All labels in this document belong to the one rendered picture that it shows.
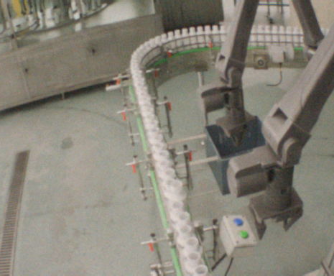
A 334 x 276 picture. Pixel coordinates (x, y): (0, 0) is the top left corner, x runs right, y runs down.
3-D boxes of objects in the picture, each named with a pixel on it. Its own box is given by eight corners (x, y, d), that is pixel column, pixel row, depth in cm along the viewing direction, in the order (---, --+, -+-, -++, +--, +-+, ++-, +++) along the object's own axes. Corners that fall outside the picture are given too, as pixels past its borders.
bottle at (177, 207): (184, 244, 126) (179, 213, 116) (170, 238, 129) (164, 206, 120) (194, 234, 129) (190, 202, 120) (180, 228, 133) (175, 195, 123)
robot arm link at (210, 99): (240, 66, 95) (227, 60, 103) (199, 76, 93) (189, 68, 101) (247, 108, 100) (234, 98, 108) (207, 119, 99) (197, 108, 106)
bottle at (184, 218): (179, 254, 122) (174, 223, 113) (179, 242, 127) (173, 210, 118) (197, 252, 122) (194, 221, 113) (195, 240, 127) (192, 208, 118)
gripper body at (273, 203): (303, 210, 68) (308, 183, 64) (258, 226, 67) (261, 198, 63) (291, 191, 73) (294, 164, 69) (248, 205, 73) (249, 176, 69)
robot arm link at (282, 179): (301, 159, 61) (288, 142, 66) (268, 169, 60) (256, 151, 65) (297, 189, 65) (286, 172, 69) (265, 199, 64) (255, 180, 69)
